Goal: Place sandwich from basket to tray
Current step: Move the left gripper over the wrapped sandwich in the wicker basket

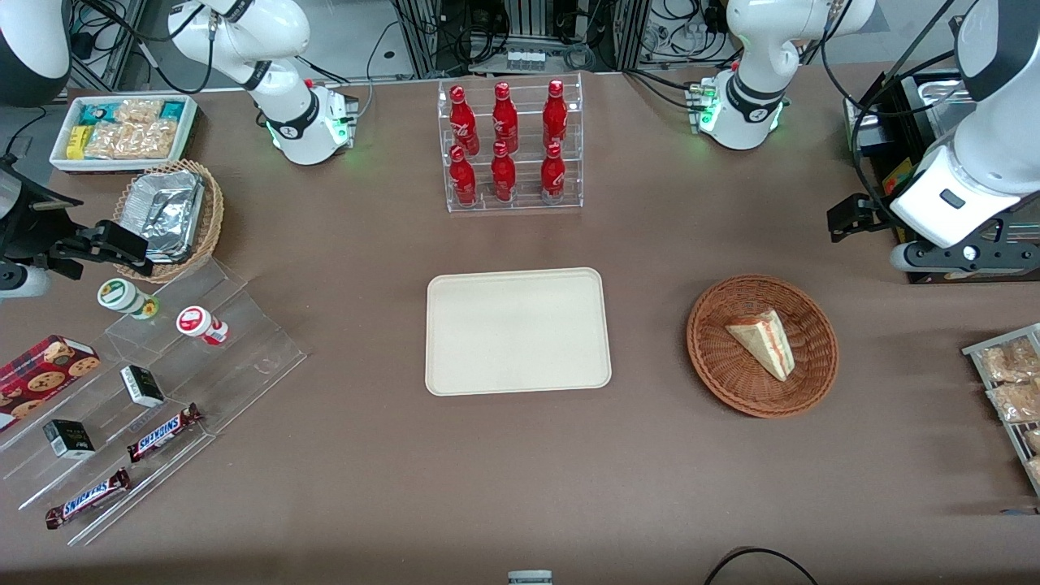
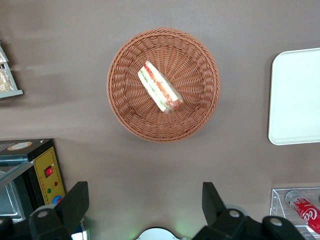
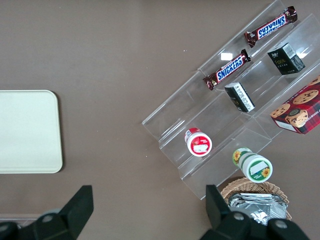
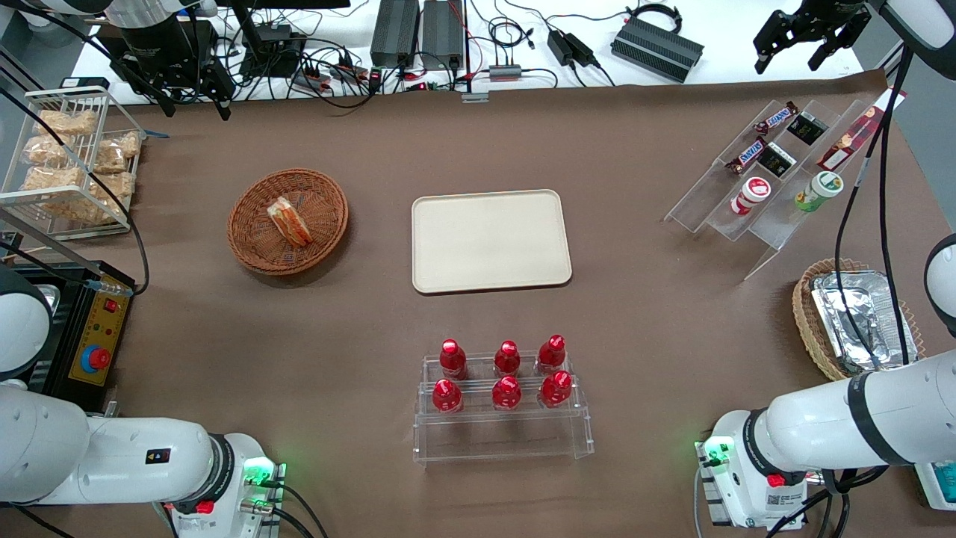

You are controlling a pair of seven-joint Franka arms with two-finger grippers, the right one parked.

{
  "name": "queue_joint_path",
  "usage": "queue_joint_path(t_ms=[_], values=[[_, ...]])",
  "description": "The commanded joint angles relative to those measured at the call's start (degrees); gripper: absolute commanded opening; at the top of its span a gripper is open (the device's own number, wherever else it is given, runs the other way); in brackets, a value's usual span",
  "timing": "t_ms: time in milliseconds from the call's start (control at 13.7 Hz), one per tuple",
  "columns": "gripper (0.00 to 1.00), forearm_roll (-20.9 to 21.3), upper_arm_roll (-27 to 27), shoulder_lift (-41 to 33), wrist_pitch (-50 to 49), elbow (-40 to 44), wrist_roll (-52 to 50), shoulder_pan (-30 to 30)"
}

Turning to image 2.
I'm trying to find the grey snack rack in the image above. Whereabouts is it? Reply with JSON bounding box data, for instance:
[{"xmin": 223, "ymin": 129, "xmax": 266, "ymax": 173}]
[{"xmin": 0, "ymin": 41, "xmax": 25, "ymax": 100}]

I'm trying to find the clear bag of crackers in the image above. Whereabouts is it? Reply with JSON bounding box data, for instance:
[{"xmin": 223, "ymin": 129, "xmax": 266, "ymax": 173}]
[{"xmin": 0, "ymin": 68, "xmax": 15, "ymax": 92}]

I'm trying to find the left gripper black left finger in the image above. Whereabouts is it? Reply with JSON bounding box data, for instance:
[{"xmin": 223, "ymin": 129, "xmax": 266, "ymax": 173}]
[{"xmin": 29, "ymin": 181, "xmax": 90, "ymax": 240}]

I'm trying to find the cream plastic tray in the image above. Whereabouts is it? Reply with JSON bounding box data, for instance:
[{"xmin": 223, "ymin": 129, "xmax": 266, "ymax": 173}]
[{"xmin": 267, "ymin": 47, "xmax": 320, "ymax": 146}]

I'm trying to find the clear acrylic bottle rack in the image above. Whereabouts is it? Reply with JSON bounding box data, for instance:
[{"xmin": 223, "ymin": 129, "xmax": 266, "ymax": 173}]
[{"xmin": 269, "ymin": 186, "xmax": 320, "ymax": 240}]

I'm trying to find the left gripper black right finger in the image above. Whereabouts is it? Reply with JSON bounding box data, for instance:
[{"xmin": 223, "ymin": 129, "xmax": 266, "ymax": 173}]
[{"xmin": 194, "ymin": 181, "xmax": 248, "ymax": 240}]

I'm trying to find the red cola bottle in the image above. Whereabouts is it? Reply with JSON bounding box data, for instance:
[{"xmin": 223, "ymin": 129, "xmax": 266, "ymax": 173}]
[{"xmin": 284, "ymin": 190, "xmax": 320, "ymax": 233}]

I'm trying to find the round brown wicker basket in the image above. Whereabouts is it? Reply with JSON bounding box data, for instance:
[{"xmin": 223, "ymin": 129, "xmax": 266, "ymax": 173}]
[{"xmin": 106, "ymin": 27, "xmax": 222, "ymax": 143}]

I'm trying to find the black food warmer display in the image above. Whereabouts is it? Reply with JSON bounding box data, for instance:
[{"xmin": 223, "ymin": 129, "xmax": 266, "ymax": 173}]
[{"xmin": 0, "ymin": 138, "xmax": 66, "ymax": 226}]

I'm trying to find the triangle sandwich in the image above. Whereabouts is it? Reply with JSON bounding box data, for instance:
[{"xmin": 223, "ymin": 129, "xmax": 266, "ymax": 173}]
[{"xmin": 137, "ymin": 60, "xmax": 185, "ymax": 116}]

